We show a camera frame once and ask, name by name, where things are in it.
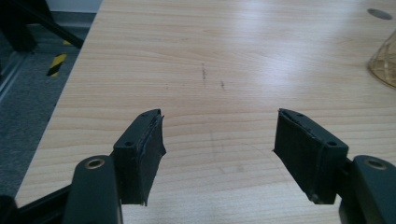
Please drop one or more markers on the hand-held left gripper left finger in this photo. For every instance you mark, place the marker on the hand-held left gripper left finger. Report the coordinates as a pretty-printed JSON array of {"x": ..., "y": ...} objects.
[{"x": 137, "y": 161}]

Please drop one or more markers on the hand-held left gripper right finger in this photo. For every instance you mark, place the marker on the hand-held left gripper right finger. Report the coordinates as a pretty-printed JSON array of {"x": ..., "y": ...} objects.
[{"x": 306, "y": 155}]

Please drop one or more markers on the clear amber glass container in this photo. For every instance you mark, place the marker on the clear amber glass container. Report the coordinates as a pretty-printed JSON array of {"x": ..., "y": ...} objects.
[{"x": 385, "y": 63}]

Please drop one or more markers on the yellow black hazard tape strip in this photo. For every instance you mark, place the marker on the yellow black hazard tape strip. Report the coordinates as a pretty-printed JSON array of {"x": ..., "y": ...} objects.
[{"x": 57, "y": 64}]

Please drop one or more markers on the small yellow tape piece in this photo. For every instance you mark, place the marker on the small yellow tape piece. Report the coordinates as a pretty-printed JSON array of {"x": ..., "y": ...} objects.
[{"x": 67, "y": 42}]

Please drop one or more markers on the grey round table grommet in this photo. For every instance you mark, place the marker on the grey round table grommet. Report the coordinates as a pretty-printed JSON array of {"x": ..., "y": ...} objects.
[{"x": 379, "y": 14}]

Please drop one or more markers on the black metal stand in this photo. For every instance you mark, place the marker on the black metal stand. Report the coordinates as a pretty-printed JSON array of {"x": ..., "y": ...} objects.
[{"x": 21, "y": 25}]

